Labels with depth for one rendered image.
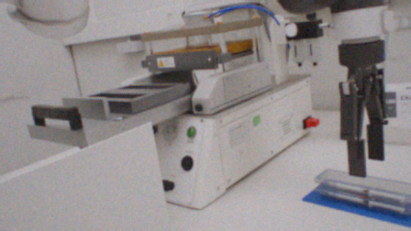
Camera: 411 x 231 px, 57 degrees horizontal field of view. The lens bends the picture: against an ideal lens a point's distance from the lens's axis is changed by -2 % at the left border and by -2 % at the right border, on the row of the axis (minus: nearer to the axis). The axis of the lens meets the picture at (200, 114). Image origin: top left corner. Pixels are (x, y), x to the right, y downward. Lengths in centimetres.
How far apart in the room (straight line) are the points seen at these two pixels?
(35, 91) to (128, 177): 208
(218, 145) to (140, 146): 55
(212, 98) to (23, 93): 163
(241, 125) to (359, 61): 32
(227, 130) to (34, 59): 166
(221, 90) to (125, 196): 58
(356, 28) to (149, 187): 47
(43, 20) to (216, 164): 44
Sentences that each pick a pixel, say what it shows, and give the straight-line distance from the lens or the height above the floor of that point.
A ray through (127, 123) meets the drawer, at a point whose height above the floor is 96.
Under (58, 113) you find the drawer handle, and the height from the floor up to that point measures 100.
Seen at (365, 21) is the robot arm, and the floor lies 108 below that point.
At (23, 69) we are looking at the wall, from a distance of 230.
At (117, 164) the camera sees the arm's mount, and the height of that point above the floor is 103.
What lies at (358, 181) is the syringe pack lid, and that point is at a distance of 77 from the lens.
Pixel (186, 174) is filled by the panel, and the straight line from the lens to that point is 81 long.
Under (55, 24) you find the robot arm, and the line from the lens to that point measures 61.
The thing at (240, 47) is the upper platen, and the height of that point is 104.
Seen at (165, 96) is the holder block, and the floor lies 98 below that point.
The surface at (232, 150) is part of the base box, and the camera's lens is 85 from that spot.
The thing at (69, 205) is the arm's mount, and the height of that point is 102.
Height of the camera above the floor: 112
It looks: 13 degrees down
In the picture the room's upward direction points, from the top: 8 degrees counter-clockwise
